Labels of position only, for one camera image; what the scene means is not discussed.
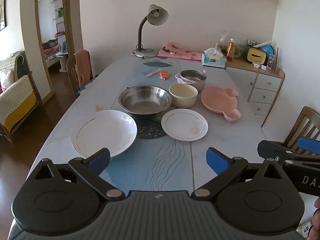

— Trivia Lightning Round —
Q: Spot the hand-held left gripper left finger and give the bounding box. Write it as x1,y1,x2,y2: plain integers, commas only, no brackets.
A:
26,148,125,202

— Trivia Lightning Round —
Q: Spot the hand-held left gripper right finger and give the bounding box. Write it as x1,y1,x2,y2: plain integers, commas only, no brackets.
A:
190,147,292,198

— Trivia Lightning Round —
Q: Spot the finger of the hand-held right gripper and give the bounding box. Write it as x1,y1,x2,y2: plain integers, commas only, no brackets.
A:
297,137,320,155
257,140,320,166

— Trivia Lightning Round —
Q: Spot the large white plate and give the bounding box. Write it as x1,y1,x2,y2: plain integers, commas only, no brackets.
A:
71,109,138,158

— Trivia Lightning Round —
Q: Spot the small white plate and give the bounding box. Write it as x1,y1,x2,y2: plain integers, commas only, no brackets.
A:
161,108,209,142

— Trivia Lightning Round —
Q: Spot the pink bear-shaped plate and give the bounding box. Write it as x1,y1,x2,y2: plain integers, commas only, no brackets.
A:
201,86,241,123

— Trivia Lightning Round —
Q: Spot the cream bowl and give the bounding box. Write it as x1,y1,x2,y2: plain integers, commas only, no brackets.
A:
169,83,199,109

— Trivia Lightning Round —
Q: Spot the large steel bowl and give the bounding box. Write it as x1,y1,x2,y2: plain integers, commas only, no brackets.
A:
118,85,173,120

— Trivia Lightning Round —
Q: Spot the pink handled steel-lined bowl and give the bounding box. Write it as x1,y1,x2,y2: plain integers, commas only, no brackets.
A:
174,69,208,93

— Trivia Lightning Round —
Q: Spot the person's right hand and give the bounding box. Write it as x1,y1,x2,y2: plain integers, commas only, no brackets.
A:
308,197,320,240

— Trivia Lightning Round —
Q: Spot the wooden chair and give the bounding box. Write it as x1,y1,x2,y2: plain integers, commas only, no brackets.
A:
282,106,320,155
66,50,94,100

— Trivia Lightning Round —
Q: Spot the blue patterned table runner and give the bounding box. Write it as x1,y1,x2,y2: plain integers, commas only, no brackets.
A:
104,55,200,193

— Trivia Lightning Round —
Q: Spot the white corner cabinet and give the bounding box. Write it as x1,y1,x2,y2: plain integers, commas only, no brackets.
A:
225,59,285,128

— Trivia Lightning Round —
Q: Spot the clear acrylic holder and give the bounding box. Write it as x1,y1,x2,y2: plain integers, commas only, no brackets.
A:
266,54,277,70

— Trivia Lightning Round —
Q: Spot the pink towel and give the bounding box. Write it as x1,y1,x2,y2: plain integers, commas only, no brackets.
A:
74,49,94,88

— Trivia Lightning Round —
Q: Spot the yellow tissue holder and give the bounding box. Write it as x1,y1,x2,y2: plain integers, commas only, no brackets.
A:
246,47,267,64

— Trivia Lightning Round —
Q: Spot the blue globe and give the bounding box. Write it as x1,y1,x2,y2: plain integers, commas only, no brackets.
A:
259,44,275,60

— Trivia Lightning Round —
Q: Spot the tissue box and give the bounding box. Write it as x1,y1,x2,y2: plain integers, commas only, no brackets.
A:
201,49,227,68

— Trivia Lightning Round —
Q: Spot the sofa with cream cover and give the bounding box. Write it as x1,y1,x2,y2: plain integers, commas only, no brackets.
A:
0,51,43,143

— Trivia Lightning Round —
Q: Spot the white marker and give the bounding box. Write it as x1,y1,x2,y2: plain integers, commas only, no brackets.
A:
252,40,272,48

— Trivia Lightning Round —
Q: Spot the pink printed cloth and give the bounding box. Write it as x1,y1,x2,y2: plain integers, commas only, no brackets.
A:
157,42,204,61

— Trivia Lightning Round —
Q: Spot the bed with colourful bedding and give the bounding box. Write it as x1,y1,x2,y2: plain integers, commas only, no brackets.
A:
42,40,68,63

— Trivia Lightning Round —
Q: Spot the large glass jar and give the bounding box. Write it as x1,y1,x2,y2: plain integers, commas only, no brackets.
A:
219,30,248,58

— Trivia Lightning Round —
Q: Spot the grey desk lamp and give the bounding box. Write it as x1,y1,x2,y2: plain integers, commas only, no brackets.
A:
132,4,168,58

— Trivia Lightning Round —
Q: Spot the framed wall picture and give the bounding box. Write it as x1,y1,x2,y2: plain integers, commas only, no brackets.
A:
0,0,7,32

